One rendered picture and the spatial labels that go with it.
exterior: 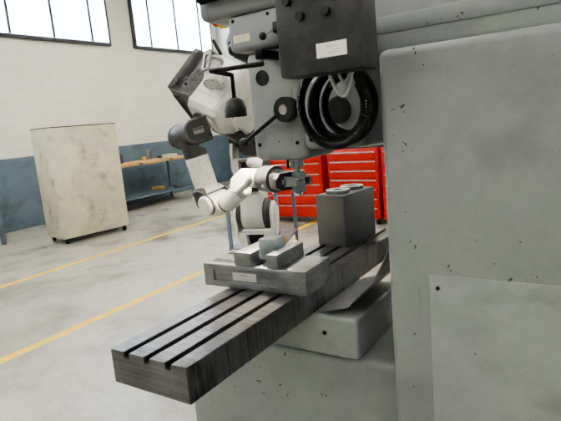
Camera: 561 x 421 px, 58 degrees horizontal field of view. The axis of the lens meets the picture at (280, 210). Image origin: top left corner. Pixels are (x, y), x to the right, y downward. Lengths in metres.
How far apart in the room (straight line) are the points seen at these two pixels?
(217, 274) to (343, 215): 0.53
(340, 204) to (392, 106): 0.69
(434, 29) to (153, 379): 1.00
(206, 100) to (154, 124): 9.51
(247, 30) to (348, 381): 1.03
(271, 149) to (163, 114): 10.22
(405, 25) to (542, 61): 0.35
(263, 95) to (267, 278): 0.52
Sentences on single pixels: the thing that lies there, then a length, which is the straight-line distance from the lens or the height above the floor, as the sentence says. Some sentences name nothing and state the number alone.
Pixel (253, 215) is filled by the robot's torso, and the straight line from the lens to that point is 2.26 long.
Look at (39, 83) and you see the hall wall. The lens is 9.93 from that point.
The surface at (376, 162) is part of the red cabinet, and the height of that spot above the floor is 0.80.
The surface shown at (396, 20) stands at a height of 1.64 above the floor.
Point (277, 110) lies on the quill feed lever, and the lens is 1.43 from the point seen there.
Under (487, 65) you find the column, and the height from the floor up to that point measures 1.50.
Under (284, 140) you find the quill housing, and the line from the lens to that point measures 1.46.
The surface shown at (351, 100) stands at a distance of 1.34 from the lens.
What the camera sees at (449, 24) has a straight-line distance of 1.27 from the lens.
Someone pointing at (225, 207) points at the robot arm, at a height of 1.13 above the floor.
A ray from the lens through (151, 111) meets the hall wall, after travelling 11.44.
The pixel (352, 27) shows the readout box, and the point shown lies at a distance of 1.07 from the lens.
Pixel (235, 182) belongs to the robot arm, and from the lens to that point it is 1.75.
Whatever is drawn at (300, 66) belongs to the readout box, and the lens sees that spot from 1.12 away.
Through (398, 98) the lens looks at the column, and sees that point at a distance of 1.17.
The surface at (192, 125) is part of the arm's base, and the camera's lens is 1.91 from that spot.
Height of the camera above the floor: 1.43
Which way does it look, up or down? 10 degrees down
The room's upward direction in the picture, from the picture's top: 5 degrees counter-clockwise
